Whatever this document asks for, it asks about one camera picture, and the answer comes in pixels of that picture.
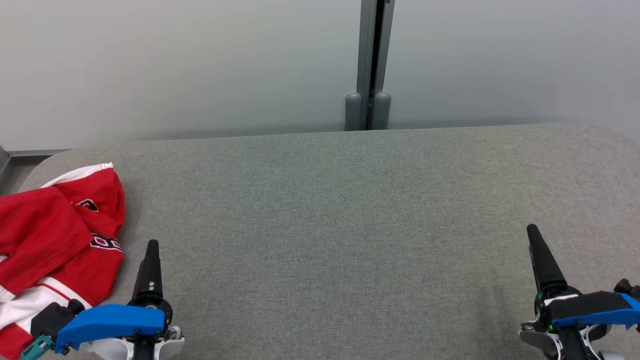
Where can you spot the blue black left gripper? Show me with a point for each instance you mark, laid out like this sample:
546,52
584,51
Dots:
110,322

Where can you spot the grey partition post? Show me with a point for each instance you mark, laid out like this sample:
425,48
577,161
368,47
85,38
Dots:
364,60

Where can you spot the red white basketball jersey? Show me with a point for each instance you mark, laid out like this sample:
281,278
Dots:
60,286

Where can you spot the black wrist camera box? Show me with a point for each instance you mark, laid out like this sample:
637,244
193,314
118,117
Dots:
50,317
629,289

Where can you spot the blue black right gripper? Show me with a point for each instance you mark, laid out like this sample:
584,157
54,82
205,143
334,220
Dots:
585,307

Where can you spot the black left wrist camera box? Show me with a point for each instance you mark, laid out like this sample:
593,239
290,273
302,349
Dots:
50,317

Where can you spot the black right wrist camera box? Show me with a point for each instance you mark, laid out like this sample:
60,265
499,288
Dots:
629,289

